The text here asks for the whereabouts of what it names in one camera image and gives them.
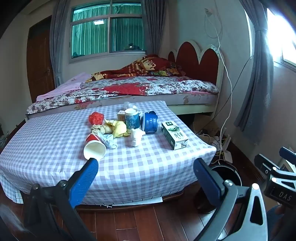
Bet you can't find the small dark object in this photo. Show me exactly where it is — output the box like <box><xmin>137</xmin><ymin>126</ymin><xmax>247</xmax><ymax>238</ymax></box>
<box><xmin>123</xmin><ymin>43</ymin><xmax>142</xmax><ymax>51</ymax></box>

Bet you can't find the grey tied curtain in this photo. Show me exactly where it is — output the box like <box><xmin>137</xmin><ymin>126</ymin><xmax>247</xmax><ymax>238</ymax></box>
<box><xmin>233</xmin><ymin>0</ymin><xmax>276</xmax><ymax>140</ymax></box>

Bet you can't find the white router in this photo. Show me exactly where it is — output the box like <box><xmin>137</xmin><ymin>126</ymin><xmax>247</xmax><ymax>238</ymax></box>
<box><xmin>222</xmin><ymin>134</ymin><xmax>233</xmax><ymax>163</ymax></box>

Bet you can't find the clear plastic bag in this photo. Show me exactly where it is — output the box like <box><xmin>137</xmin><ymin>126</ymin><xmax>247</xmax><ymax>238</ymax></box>
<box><xmin>123</xmin><ymin>101</ymin><xmax>139</xmax><ymax>112</ymax></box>

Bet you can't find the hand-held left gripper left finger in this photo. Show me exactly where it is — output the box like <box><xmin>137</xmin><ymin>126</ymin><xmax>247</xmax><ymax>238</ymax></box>
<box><xmin>23</xmin><ymin>158</ymin><xmax>100</xmax><ymax>241</ymax></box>

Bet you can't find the beige wrapper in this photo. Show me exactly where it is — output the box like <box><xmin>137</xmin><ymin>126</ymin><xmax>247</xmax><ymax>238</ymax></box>
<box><xmin>91</xmin><ymin>124</ymin><xmax>109</xmax><ymax>135</ymax></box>

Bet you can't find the green and white milk carton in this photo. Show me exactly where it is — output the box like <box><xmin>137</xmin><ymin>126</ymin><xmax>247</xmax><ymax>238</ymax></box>
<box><xmin>161</xmin><ymin>121</ymin><xmax>189</xmax><ymax>151</ymax></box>

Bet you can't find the black trash bin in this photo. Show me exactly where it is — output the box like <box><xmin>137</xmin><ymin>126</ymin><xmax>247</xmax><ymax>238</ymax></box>
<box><xmin>196</xmin><ymin>163</ymin><xmax>242</xmax><ymax>214</ymax></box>

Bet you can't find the large sliding window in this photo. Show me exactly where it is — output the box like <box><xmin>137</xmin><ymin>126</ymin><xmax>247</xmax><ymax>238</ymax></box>
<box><xmin>69</xmin><ymin>0</ymin><xmax>146</xmax><ymax>63</ymax></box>

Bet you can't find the brown wooden door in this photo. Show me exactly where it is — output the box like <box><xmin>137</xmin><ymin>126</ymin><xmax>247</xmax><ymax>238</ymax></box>
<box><xmin>26</xmin><ymin>16</ymin><xmax>56</xmax><ymax>103</ymax></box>

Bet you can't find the red scalloped headboard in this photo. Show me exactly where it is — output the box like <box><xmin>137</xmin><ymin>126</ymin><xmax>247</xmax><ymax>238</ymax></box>
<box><xmin>168</xmin><ymin>40</ymin><xmax>225</xmax><ymax>114</ymax></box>

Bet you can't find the small blue plastic cup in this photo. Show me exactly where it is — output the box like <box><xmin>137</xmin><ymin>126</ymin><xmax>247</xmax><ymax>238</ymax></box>
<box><xmin>141</xmin><ymin>111</ymin><xmax>159</xmax><ymax>134</ymax></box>

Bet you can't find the red patterned blanket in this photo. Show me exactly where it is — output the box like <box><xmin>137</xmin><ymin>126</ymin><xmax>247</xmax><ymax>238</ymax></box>
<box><xmin>91</xmin><ymin>54</ymin><xmax>186</xmax><ymax>80</ymax></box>

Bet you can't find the pink cloth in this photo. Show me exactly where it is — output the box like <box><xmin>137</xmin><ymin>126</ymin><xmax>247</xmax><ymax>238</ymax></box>
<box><xmin>36</xmin><ymin>72</ymin><xmax>93</xmax><ymax>102</ymax></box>

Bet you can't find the purple checkered tablecloth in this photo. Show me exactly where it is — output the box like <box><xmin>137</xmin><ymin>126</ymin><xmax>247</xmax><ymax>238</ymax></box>
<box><xmin>0</xmin><ymin>100</ymin><xmax>217</xmax><ymax>207</ymax></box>

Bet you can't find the grey paper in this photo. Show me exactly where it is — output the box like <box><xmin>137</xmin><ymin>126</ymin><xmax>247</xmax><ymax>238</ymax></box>
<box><xmin>97</xmin><ymin>132</ymin><xmax>118</xmax><ymax>149</ymax></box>

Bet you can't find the red and white paper cup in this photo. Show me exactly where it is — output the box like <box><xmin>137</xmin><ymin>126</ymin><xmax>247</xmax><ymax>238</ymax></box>
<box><xmin>83</xmin><ymin>133</ymin><xmax>107</xmax><ymax>161</ymax></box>

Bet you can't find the white cable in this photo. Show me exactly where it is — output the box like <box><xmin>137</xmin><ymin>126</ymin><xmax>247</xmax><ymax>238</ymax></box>
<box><xmin>205</xmin><ymin>8</ymin><xmax>233</xmax><ymax>163</ymax></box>

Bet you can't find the beige cloth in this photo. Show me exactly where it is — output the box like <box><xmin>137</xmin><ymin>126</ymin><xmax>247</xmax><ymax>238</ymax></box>
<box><xmin>105</xmin><ymin>119</ymin><xmax>131</xmax><ymax>138</ymax></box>

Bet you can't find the white power strip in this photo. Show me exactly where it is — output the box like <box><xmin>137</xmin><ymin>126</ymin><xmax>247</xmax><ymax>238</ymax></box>
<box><xmin>201</xmin><ymin>134</ymin><xmax>223</xmax><ymax>149</ymax></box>

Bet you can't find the white tissue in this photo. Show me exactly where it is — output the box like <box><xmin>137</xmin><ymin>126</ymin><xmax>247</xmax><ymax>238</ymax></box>
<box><xmin>129</xmin><ymin>128</ymin><xmax>146</xmax><ymax>147</ymax></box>

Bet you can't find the bed with floral cover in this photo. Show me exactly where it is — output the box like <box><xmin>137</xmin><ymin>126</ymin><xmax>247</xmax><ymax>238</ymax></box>
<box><xmin>26</xmin><ymin>75</ymin><xmax>220</xmax><ymax>114</ymax></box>

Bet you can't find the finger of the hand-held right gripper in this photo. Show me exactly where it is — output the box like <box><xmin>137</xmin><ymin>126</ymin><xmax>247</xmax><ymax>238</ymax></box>
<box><xmin>254</xmin><ymin>154</ymin><xmax>279</xmax><ymax>180</ymax></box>
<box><xmin>279</xmin><ymin>146</ymin><xmax>296</xmax><ymax>163</ymax></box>

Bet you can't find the bright side window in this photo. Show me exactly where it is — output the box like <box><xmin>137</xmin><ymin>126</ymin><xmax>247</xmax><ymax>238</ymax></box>
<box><xmin>266</xmin><ymin>8</ymin><xmax>296</xmax><ymax>68</ymax></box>

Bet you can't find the person's blue trouser leg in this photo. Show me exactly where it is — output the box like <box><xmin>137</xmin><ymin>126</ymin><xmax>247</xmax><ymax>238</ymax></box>
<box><xmin>266</xmin><ymin>205</ymin><xmax>296</xmax><ymax>241</ymax></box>

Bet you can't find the black cable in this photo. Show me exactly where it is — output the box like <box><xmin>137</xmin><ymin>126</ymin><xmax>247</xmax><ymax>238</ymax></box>
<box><xmin>211</xmin><ymin>56</ymin><xmax>255</xmax><ymax>122</ymax></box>

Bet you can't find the blue patterned paper cup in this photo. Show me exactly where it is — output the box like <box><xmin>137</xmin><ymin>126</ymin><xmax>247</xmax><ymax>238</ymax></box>
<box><xmin>124</xmin><ymin>108</ymin><xmax>141</xmax><ymax>129</ymax></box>

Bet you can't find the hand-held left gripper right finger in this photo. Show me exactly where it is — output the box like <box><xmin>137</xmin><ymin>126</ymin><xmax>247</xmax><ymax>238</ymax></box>
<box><xmin>193</xmin><ymin>158</ymin><xmax>269</xmax><ymax>241</ymax></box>

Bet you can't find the cardboard box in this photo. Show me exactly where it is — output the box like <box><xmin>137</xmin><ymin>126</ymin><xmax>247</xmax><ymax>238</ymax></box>
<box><xmin>193</xmin><ymin>115</ymin><xmax>221</xmax><ymax>140</ymax></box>

